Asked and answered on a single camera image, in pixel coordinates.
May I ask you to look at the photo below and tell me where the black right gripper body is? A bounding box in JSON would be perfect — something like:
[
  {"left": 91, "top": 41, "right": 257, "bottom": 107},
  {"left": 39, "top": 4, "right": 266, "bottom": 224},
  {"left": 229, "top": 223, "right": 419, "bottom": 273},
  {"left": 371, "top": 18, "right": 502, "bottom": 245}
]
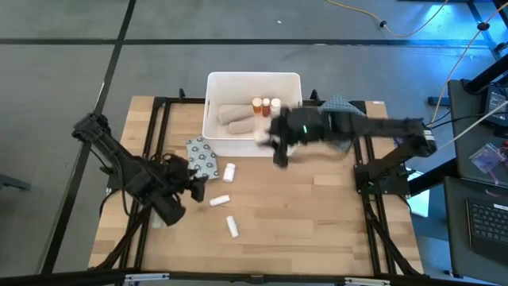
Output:
[{"left": 283, "top": 107, "right": 330, "bottom": 149}]

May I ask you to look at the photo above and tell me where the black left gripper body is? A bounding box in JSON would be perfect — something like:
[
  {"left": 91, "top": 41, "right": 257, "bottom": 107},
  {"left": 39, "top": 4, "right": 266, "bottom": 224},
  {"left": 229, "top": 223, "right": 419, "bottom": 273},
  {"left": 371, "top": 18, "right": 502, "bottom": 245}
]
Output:
[{"left": 160, "top": 153, "right": 196, "bottom": 194}]

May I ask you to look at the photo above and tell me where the white knit bandage roll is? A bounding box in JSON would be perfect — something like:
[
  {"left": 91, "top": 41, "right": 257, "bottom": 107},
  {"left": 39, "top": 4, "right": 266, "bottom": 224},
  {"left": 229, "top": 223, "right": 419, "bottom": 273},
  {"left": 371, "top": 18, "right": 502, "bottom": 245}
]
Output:
[{"left": 252, "top": 126, "right": 271, "bottom": 146}]

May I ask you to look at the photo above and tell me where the grey cross-printed pouch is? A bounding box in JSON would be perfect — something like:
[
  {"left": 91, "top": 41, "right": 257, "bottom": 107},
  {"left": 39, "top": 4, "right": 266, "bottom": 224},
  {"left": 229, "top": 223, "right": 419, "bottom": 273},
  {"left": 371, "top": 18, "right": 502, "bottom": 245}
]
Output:
[{"left": 185, "top": 136, "right": 220, "bottom": 180}]

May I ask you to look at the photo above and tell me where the beige elastic bandage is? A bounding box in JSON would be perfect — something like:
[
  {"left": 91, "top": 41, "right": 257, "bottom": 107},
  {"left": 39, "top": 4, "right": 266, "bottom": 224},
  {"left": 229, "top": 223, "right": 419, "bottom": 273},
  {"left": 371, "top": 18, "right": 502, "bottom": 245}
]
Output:
[{"left": 227, "top": 118, "right": 260, "bottom": 136}]

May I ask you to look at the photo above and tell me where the white plastic basket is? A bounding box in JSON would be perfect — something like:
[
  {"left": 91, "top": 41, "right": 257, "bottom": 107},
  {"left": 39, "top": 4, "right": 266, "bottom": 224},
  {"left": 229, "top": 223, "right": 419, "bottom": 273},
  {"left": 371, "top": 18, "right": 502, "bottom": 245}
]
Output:
[{"left": 201, "top": 71, "right": 302, "bottom": 158}]

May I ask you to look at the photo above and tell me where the plain white pill bottle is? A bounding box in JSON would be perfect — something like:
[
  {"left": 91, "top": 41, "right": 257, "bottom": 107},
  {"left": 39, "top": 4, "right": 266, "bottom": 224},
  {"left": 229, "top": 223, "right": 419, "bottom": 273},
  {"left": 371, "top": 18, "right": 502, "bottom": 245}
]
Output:
[{"left": 222, "top": 162, "right": 237, "bottom": 184}]

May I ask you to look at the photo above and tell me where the teal patterned folded cloth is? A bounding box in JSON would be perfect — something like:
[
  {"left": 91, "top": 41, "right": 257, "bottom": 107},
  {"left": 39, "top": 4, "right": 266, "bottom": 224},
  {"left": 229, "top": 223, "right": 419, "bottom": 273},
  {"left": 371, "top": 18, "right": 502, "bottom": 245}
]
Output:
[{"left": 317, "top": 94, "right": 368, "bottom": 120}]

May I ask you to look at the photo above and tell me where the dark grey side desk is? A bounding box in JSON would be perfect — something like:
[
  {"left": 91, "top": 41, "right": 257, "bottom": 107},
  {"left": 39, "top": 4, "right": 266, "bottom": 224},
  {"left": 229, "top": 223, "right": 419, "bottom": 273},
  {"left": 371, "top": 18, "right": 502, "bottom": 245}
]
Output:
[{"left": 444, "top": 77, "right": 508, "bottom": 285}]

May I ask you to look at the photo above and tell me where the grey chair base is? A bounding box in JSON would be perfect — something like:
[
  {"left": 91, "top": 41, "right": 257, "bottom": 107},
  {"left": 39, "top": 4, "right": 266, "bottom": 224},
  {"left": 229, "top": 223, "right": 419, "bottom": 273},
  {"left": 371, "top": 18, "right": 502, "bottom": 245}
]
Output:
[{"left": 0, "top": 172, "right": 32, "bottom": 191}]

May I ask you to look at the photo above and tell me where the pink badge holder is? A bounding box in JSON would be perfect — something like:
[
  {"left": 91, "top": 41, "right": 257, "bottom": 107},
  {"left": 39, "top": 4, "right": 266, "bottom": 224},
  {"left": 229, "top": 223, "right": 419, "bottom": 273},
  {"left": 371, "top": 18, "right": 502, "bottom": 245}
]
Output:
[{"left": 469, "top": 142, "right": 508, "bottom": 174}]

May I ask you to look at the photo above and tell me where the black diagonal stand beam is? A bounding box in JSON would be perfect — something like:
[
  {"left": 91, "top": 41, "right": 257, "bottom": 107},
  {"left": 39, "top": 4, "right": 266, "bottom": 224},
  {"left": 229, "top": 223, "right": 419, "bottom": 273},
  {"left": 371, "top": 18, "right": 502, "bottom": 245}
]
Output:
[{"left": 462, "top": 53, "right": 508, "bottom": 95}]

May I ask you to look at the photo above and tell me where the black monitor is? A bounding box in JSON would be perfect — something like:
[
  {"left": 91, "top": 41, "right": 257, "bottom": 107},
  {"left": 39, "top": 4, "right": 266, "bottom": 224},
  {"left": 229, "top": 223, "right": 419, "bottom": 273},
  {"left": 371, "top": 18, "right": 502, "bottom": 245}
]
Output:
[{"left": 483, "top": 83, "right": 508, "bottom": 128}]

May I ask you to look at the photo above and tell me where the black laptop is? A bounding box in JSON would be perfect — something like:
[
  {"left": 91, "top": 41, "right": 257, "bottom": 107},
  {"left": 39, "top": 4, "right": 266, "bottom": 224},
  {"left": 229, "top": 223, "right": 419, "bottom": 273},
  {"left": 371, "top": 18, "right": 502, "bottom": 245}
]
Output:
[{"left": 466, "top": 197, "right": 508, "bottom": 265}]

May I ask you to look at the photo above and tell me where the black metal table frame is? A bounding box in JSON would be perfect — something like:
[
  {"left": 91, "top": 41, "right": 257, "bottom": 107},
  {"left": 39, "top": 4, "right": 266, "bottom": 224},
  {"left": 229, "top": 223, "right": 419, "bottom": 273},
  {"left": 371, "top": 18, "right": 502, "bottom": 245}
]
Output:
[{"left": 89, "top": 87, "right": 424, "bottom": 286}]

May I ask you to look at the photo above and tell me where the silver metal bracket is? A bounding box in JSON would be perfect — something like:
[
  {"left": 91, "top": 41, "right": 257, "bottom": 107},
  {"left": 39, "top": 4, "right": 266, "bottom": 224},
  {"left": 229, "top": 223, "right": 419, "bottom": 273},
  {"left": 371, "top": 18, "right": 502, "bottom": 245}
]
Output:
[
  {"left": 125, "top": 272, "right": 171, "bottom": 283},
  {"left": 344, "top": 276, "right": 392, "bottom": 286}
]

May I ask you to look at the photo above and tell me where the yellow floor cable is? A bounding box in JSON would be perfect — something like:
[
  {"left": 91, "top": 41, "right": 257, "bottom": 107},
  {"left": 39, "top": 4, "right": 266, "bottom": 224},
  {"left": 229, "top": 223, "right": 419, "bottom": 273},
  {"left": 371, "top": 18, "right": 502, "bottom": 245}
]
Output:
[{"left": 325, "top": 0, "right": 452, "bottom": 39}]

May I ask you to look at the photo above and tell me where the white cable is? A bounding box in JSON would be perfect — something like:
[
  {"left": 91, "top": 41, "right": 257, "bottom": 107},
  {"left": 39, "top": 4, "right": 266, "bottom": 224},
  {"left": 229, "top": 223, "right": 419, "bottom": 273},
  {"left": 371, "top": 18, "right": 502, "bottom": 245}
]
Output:
[{"left": 432, "top": 101, "right": 508, "bottom": 154}]

